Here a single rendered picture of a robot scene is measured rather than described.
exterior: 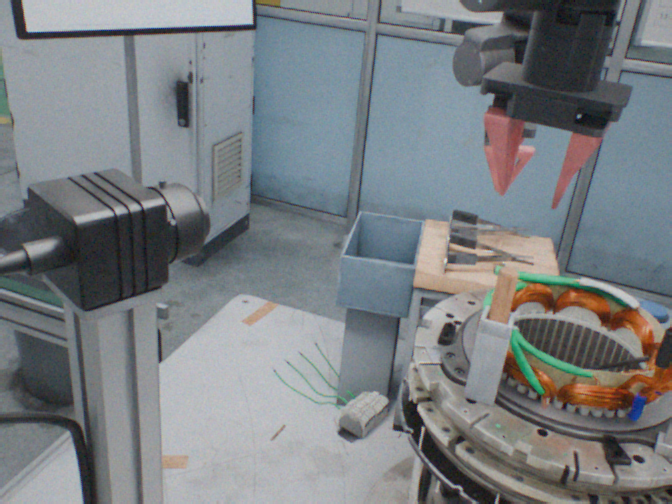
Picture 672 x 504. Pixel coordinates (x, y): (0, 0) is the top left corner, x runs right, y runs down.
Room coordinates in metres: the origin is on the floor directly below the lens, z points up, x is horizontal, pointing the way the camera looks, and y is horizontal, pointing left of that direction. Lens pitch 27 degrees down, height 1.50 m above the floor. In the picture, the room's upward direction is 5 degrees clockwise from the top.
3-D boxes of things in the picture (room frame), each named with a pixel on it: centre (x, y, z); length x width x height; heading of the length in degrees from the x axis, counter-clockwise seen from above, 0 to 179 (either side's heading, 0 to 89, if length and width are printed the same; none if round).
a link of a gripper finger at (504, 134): (0.53, -0.15, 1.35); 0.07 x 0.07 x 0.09; 65
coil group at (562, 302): (0.67, -0.28, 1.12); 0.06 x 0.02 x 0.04; 72
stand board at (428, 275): (0.90, -0.23, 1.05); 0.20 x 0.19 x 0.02; 81
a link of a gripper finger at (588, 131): (0.53, -0.16, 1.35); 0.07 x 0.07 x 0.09; 65
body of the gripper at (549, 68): (0.53, -0.16, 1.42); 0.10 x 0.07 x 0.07; 65
